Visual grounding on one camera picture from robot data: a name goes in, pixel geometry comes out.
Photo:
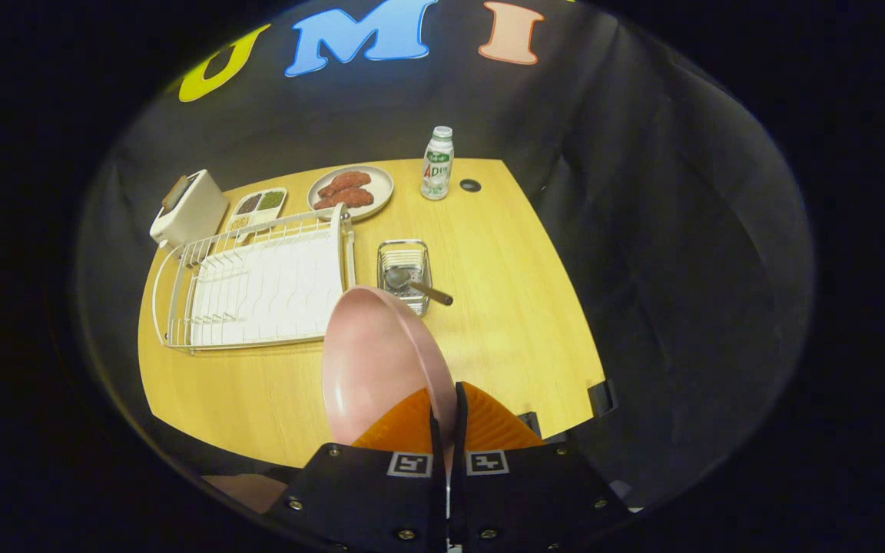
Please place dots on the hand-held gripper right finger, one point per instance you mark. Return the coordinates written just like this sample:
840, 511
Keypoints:
459, 491

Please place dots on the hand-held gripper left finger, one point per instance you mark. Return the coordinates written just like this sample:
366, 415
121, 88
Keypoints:
438, 507

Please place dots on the pink plate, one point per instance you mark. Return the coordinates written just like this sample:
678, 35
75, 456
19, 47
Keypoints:
381, 361

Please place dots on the white dish rack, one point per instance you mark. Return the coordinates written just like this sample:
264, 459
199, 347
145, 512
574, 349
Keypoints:
273, 292

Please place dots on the beige plate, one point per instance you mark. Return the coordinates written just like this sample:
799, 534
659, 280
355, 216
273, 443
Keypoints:
379, 180

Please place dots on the black table clamp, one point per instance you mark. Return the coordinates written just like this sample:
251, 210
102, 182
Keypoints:
601, 397
528, 423

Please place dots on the red meat piece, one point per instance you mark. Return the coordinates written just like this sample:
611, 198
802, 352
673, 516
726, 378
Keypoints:
346, 199
344, 183

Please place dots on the black backdrop cloth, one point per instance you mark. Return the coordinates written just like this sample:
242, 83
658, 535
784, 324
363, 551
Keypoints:
681, 269

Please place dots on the white drink bottle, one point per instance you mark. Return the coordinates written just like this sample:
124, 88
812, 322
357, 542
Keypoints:
437, 169

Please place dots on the white divided spice tray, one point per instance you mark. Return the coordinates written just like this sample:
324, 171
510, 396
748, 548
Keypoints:
254, 223

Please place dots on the white toaster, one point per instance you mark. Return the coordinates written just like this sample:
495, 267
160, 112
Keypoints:
197, 215

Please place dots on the toast slice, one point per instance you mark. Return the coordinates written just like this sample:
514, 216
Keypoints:
175, 193

